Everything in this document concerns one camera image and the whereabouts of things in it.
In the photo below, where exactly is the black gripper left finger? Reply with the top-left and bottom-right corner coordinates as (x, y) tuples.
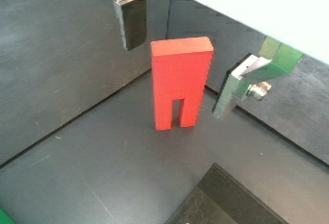
(114, 0), (148, 51)

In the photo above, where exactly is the green shape sorting board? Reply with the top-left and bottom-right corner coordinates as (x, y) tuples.
(0, 209), (17, 224)

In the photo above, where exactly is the black curved holder stand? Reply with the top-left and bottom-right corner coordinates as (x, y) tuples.
(165, 163), (289, 224)

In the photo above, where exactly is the silver green gripper right finger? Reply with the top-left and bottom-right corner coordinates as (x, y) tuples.
(213, 37), (304, 118)

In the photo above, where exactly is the red double-square block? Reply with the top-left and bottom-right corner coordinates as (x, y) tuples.
(150, 37), (215, 130)

